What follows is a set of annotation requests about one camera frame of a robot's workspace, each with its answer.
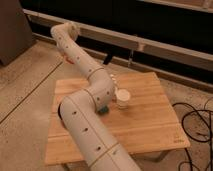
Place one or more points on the small white bottle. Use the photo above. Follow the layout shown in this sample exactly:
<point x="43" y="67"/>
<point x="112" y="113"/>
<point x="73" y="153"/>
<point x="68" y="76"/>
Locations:
<point x="115" y="81"/>

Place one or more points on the grey cabinet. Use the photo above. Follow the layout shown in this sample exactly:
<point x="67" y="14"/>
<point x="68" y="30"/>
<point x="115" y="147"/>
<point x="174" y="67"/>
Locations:
<point x="15" y="33"/>

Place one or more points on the orange pepper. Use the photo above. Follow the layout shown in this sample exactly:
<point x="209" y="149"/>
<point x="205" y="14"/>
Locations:
<point x="68" y="60"/>

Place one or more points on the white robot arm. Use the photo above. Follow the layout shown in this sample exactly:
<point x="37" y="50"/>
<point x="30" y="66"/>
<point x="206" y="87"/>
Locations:
<point x="78" y="111"/>

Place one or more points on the black bowl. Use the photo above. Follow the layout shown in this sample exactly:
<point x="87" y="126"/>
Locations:
<point x="59" y="113"/>

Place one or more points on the green sponge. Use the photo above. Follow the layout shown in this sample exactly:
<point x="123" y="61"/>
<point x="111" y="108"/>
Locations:
<point x="103" y="111"/>

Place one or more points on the white plastic cup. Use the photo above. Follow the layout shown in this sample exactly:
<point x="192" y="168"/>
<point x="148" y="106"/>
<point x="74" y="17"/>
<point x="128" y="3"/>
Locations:
<point x="122" y="98"/>

